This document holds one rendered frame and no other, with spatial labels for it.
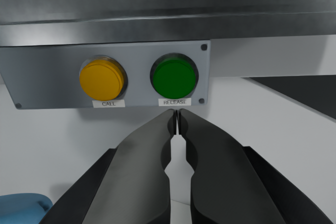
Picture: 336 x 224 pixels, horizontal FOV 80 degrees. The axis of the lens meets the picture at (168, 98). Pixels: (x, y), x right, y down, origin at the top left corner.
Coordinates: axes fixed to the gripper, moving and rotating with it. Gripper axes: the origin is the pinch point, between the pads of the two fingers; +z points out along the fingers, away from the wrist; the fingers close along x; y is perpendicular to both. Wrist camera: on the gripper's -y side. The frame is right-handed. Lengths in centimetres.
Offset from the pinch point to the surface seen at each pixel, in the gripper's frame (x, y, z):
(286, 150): 20.2, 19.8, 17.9
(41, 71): -13.2, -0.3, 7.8
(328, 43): 21.3, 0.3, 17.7
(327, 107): 98, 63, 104
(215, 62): 5.9, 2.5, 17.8
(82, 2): -7.7, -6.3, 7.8
